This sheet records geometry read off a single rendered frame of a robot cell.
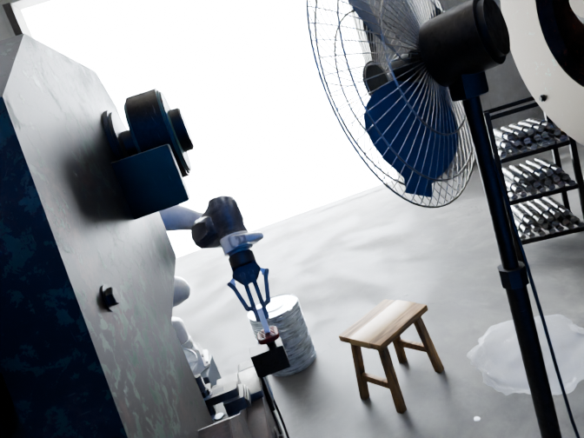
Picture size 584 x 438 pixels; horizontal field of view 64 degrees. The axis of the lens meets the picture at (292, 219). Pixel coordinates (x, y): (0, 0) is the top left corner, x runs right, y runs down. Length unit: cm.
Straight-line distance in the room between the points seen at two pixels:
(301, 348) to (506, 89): 491
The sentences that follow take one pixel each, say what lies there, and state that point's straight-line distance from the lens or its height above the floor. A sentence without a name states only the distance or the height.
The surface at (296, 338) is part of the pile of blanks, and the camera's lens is 254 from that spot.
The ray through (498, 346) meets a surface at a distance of 210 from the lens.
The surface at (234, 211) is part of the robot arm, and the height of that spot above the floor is 108.
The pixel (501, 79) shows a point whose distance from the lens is 665.
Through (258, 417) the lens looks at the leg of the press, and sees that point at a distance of 125.
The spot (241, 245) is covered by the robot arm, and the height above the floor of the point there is 99.
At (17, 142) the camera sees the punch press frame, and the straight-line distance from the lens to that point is 57.
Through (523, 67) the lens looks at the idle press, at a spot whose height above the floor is 120.
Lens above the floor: 129
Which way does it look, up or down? 12 degrees down
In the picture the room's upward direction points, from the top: 19 degrees counter-clockwise
